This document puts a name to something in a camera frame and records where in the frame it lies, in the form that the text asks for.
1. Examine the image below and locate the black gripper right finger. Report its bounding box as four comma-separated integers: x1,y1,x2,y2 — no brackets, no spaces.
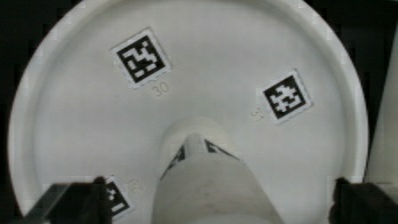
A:
330,178,398,224

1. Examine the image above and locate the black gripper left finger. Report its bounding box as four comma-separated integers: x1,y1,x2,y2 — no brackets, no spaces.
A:
23,177,110,224

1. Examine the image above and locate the white cylindrical table leg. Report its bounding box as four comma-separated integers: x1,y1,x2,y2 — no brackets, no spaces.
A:
150,117,284,224

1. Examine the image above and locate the white round table top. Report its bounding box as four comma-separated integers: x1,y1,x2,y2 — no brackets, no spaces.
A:
8,0,367,224

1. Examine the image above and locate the white right fence bar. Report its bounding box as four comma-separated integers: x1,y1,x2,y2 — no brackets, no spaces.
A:
360,39,398,186

